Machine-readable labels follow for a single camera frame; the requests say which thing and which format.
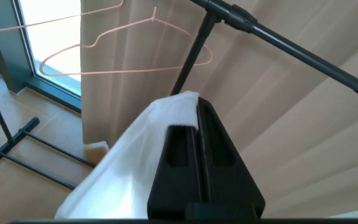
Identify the white printed t-shirt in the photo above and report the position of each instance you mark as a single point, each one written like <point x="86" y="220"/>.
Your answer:
<point x="120" y="174"/>

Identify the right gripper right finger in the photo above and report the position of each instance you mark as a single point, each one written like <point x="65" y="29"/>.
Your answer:
<point x="232" y="183"/>

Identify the black clothes rack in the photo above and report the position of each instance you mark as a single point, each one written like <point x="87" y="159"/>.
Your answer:
<point x="291" y="48"/>

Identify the pink clothes hanger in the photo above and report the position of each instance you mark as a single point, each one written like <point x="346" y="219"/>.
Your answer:
<point x="57" y="19"/>
<point x="120" y="71"/>

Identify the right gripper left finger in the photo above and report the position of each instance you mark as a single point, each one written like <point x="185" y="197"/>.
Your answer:
<point x="172" y="186"/>

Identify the window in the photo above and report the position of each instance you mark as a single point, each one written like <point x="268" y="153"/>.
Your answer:
<point x="51" y="40"/>

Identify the beige curtain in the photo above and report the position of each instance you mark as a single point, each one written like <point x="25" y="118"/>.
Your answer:
<point x="291" y="124"/>

